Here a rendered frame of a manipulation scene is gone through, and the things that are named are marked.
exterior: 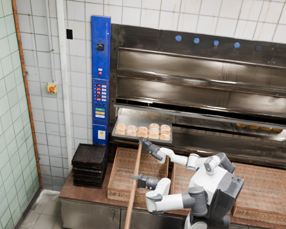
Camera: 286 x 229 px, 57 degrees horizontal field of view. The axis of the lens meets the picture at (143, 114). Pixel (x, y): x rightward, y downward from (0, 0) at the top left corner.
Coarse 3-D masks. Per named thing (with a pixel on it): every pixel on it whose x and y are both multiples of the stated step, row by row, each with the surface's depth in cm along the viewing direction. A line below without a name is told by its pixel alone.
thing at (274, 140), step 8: (176, 128) 264; (184, 128) 263; (192, 128) 263; (200, 128) 264; (208, 128) 266; (224, 136) 262; (232, 136) 261; (240, 136) 260; (248, 136) 259; (256, 136) 260; (264, 136) 262
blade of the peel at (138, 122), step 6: (120, 120) 263; (126, 120) 264; (132, 120) 265; (138, 120) 266; (144, 120) 267; (150, 120) 268; (156, 120) 269; (162, 120) 270; (114, 126) 251; (126, 126) 255; (138, 126) 257; (144, 126) 258; (114, 132) 245; (132, 138) 240; (138, 138) 240; (144, 138) 239; (150, 138) 238
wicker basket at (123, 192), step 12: (120, 156) 282; (132, 156) 281; (144, 156) 280; (168, 156) 275; (120, 168) 286; (132, 168) 284; (144, 168) 283; (156, 168) 283; (120, 180) 274; (108, 192) 250; (120, 192) 248; (144, 192) 245
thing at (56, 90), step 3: (51, 81) 250; (54, 81) 251; (57, 81) 251; (48, 84) 246; (51, 84) 246; (54, 84) 246; (57, 84) 247; (48, 87) 248; (57, 87) 248; (48, 90) 250; (54, 90) 249; (57, 90) 249; (54, 93) 251; (57, 93) 250
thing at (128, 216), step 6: (138, 150) 222; (138, 156) 215; (138, 162) 209; (138, 168) 205; (132, 186) 188; (132, 192) 183; (132, 198) 179; (132, 204) 175; (126, 216) 167; (126, 222) 163; (126, 228) 159
